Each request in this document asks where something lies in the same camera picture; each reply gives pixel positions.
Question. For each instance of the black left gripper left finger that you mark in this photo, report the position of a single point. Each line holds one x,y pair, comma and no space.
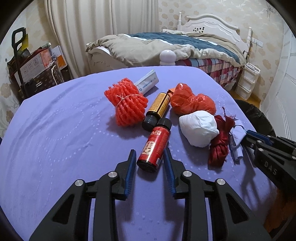
68,219

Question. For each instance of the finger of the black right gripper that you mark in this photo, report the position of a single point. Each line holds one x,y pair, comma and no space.
251,141
259,136

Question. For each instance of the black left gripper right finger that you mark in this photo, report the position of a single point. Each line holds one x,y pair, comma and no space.
213,204

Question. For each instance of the lavender paper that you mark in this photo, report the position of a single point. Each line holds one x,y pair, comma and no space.
236,135

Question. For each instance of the red small bottle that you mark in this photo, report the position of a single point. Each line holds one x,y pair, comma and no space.
152,152

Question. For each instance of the white paper ball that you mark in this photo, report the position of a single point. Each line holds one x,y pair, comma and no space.
199,128

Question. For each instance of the amber yellow-label bottle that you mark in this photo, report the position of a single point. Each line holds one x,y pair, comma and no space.
156,111

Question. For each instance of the red foam net bundle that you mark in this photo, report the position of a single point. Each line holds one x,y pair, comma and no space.
129,103

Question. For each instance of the red plastic bag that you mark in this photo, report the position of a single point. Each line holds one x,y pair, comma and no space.
184,101

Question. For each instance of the black trash bin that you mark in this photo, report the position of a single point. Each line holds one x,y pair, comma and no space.
256,117

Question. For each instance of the white plastic drawer unit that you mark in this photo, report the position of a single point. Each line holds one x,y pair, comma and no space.
247,81

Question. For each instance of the purple tablecloth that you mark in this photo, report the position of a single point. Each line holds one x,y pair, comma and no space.
68,132

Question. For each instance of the bed with white headboard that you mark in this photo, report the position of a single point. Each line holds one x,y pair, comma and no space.
222,72

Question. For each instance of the dark patterned storage basket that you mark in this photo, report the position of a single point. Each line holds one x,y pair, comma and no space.
50,77

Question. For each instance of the white round bedpost knob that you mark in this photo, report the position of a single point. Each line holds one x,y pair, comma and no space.
167,58

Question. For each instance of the black hand trolley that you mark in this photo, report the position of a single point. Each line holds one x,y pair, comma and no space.
15,45

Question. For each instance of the beige and blue quilt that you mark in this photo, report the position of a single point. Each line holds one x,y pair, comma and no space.
143,49

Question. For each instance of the white orange cardboard box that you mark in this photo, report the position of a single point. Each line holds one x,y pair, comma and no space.
32,64

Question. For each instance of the beige curtain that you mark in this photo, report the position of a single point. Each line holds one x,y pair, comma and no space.
76,23

